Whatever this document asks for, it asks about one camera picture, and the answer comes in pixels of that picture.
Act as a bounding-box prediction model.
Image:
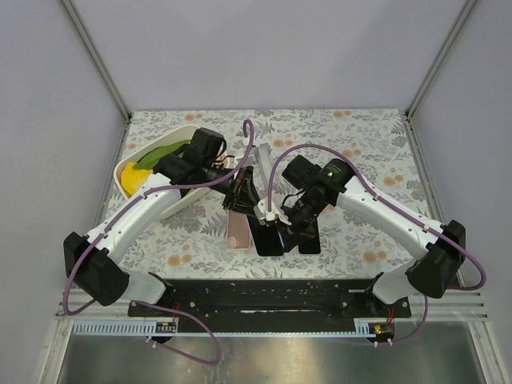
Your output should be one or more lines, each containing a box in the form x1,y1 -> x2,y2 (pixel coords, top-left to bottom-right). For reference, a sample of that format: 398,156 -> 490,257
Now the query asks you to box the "black phone blue case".
247,216 -> 284,257

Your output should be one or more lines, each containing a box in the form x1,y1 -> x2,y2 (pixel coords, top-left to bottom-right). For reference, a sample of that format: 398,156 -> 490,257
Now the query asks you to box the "pink phone case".
226,211 -> 251,251

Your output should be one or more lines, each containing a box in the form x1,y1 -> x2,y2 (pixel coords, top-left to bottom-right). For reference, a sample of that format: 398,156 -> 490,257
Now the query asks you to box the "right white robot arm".
282,155 -> 466,305

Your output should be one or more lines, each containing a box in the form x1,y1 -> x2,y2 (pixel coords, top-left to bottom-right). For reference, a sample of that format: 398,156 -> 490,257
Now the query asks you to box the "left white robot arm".
62,119 -> 254,314

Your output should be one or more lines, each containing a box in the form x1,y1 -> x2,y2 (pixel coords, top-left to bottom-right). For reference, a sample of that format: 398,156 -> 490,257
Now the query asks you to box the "cream oval plastic tray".
114,124 -> 231,220

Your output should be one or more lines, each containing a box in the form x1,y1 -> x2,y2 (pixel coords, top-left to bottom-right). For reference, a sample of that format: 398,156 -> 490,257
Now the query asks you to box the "floral patterned table mat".
121,109 -> 429,278

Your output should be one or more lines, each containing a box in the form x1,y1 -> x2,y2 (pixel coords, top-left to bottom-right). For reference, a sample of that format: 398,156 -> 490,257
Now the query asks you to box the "green leaf toy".
133,140 -> 190,170

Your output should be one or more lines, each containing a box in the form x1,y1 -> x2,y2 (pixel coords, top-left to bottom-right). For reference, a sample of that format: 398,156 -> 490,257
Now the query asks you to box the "yellow cabbage toy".
120,162 -> 152,198

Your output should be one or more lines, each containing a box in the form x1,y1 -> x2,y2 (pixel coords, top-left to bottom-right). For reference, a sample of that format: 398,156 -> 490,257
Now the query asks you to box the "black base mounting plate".
128,279 -> 411,334

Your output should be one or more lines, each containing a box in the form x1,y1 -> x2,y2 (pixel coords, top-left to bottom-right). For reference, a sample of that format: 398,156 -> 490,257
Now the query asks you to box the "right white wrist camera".
254,198 -> 291,226

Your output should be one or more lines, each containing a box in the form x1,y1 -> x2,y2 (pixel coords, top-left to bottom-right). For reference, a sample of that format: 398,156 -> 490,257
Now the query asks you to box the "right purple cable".
266,143 -> 488,348

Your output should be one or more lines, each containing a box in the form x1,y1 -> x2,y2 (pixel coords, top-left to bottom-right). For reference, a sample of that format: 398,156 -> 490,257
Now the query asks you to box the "white slotted cable duct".
73,320 -> 178,337

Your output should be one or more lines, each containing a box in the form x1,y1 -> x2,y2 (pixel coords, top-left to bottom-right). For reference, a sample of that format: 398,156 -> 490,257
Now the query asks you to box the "aluminium frame rail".
59,0 -> 133,121

